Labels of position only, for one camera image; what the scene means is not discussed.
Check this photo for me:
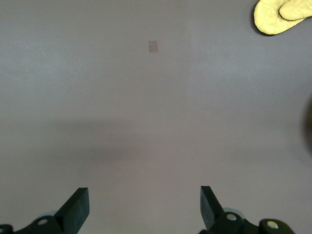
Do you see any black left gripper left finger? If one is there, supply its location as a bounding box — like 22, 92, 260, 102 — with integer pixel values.
0, 187, 90, 234

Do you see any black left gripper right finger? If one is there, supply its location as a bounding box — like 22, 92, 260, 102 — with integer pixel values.
198, 185, 296, 234

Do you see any yellow quilted oven mitt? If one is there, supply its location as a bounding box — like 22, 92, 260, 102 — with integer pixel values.
252, 0, 312, 37

